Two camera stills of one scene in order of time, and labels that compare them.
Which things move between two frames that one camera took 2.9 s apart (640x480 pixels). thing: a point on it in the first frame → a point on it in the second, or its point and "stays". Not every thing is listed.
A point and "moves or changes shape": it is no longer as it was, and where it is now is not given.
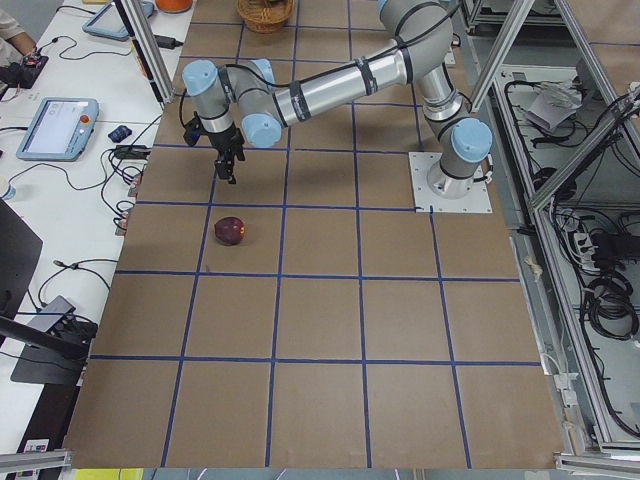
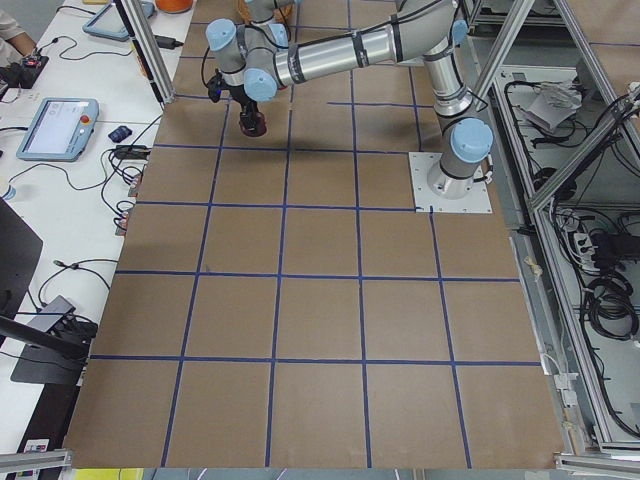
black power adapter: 166,42 stays
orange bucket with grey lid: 173,6 stays
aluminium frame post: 147,47 stays
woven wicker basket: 265,16 stays
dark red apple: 229,230 moves or changes shape
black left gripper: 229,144 → 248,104
